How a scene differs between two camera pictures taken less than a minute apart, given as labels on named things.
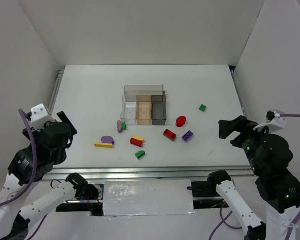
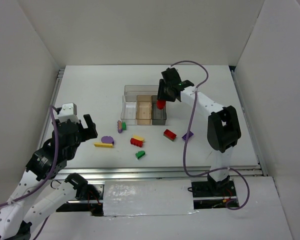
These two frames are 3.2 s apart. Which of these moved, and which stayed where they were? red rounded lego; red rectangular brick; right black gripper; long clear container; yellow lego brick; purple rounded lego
Moved: red rounded lego; right black gripper
Stayed: red rectangular brick; purple rounded lego; yellow lego brick; long clear container
